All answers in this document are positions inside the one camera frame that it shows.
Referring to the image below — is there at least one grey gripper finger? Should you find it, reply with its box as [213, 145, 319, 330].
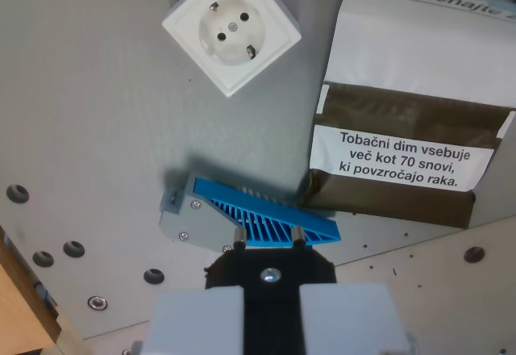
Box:
[143, 284, 246, 355]
[298, 282, 418, 355]

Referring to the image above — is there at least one black plug with metal pins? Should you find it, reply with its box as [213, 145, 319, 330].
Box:
[203, 228, 338, 355]

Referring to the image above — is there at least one silver bolt in plate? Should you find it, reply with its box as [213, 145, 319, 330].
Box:
[88, 294, 110, 312]

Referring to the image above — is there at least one blue ribbed plastic wedge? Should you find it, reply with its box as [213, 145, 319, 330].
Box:
[192, 176, 343, 248]

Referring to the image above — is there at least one wooden board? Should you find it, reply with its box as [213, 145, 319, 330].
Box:
[0, 225, 62, 355]

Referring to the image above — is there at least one tobacco pack with warning text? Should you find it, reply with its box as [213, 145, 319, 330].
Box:
[302, 0, 516, 230]

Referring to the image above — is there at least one grey plastic mount with screws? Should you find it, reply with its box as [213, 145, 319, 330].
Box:
[158, 170, 239, 252]

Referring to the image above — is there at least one white wall socket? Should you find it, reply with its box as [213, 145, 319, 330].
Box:
[161, 0, 302, 98]

